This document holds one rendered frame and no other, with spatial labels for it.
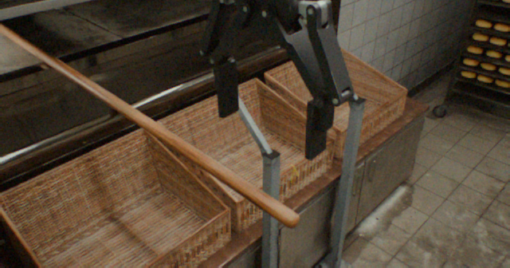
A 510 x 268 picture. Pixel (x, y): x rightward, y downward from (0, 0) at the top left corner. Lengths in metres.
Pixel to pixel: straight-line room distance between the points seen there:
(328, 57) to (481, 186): 2.66
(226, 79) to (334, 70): 0.16
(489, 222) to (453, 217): 0.19
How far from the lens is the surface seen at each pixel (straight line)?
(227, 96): 0.54
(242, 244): 1.58
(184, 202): 1.71
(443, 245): 2.55
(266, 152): 1.35
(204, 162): 0.91
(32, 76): 1.48
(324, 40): 0.41
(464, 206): 2.83
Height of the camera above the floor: 1.75
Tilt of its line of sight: 33 degrees down
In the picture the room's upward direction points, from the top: straight up
